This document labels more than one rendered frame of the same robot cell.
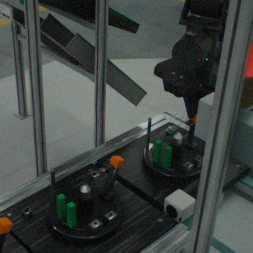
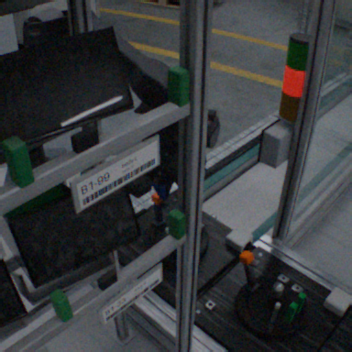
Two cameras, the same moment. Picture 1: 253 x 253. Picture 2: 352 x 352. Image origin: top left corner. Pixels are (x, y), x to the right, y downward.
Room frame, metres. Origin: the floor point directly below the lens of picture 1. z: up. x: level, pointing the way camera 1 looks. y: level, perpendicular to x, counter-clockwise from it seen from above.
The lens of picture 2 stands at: (0.85, 0.52, 1.64)
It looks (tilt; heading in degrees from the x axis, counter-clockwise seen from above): 38 degrees down; 271
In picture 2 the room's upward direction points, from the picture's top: straight up
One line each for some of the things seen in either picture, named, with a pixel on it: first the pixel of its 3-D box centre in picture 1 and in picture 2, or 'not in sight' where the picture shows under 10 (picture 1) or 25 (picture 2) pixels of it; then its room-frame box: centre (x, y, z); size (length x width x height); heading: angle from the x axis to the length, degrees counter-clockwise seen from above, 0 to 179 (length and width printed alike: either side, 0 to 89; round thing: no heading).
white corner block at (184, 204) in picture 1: (179, 206); (238, 242); (0.71, -0.11, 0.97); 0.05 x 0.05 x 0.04; 47
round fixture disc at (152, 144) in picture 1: (174, 159); (176, 239); (0.85, -0.10, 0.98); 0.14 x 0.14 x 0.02
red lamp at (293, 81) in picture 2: not in sight; (297, 79); (0.64, -0.16, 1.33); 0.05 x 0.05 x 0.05
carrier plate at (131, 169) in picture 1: (173, 166); (176, 246); (0.85, -0.10, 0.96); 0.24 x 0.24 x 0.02; 47
